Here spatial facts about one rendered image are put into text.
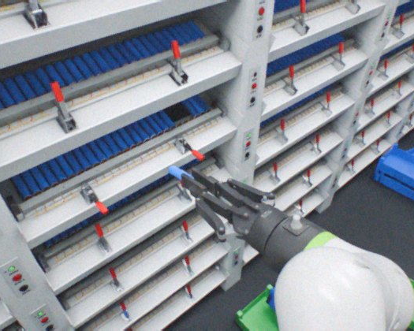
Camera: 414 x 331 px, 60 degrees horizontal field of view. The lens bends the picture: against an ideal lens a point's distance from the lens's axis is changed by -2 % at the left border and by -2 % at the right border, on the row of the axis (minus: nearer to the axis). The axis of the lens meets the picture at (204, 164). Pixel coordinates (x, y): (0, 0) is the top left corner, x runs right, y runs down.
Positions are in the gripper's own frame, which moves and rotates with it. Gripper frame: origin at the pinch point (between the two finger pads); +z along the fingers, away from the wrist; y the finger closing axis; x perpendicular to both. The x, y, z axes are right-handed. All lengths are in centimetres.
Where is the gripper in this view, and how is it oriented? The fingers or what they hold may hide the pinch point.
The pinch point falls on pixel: (199, 184)
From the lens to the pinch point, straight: 70.0
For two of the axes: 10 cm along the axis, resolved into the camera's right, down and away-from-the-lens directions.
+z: -6.3, -3.8, 6.7
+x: 1.0, 8.2, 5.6
